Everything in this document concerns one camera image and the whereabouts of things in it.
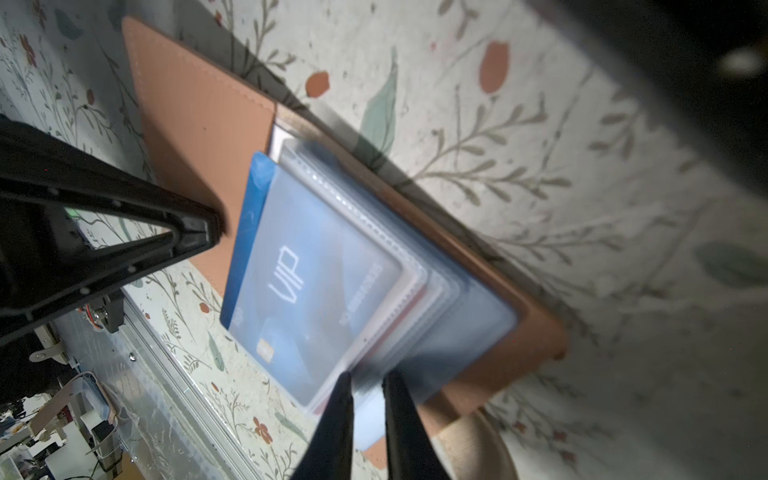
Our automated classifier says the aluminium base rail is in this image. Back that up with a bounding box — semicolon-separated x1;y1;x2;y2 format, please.
51;303;262;479

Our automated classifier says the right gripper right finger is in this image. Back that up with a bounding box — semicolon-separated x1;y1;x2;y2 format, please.
382;371;450;480

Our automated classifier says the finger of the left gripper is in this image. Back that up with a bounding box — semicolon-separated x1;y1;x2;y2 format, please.
1;117;222;344

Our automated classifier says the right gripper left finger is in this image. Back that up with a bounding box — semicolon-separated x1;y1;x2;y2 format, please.
291;372;354;480

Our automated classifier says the blue VIP card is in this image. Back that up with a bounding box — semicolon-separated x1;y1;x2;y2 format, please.
220;152;406;411

